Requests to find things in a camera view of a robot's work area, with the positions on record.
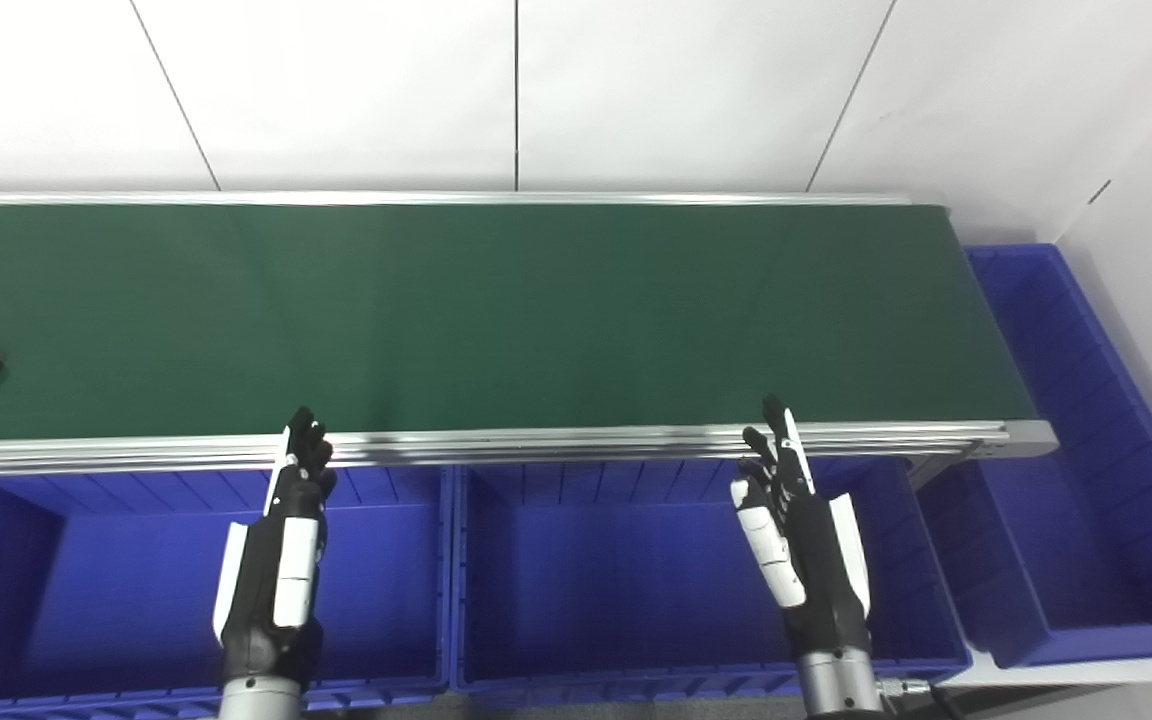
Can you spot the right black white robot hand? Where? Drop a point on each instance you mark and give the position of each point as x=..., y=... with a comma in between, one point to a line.
x=816, y=560

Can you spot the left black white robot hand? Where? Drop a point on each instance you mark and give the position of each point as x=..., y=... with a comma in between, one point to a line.
x=258, y=570

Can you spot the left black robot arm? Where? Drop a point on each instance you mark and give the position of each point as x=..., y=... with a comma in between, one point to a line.
x=258, y=702

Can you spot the blue plastic bin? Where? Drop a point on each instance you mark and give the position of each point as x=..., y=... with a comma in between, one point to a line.
x=616, y=580
x=116, y=580
x=1066, y=430

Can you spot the green conveyor belt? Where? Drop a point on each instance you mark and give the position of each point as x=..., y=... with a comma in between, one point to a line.
x=496, y=320
x=556, y=443

